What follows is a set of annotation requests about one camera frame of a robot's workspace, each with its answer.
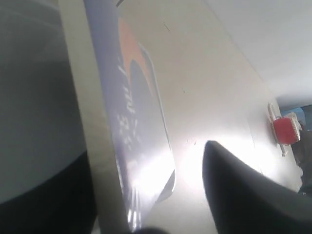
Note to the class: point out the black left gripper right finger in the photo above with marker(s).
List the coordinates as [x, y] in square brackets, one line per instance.
[243, 201]

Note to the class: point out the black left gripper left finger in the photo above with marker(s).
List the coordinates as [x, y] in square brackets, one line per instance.
[45, 179]

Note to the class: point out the blue spine book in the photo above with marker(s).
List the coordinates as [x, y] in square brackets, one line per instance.
[127, 142]

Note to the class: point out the red emergency stop box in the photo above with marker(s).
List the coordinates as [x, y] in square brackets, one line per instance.
[286, 129]

